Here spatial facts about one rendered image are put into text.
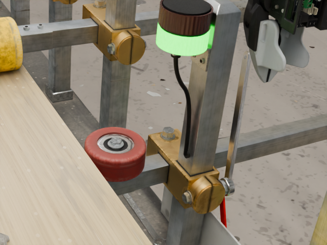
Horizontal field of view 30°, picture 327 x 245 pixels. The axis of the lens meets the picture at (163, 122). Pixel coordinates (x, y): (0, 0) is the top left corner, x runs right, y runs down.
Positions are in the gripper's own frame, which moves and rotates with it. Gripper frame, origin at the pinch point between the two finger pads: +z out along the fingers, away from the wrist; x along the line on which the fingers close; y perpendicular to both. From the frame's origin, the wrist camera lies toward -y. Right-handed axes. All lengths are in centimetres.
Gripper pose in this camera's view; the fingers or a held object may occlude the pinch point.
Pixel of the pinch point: (263, 70)
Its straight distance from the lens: 79.7
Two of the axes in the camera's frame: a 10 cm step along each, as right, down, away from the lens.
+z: -1.0, 8.4, 5.3
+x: 8.7, -1.9, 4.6
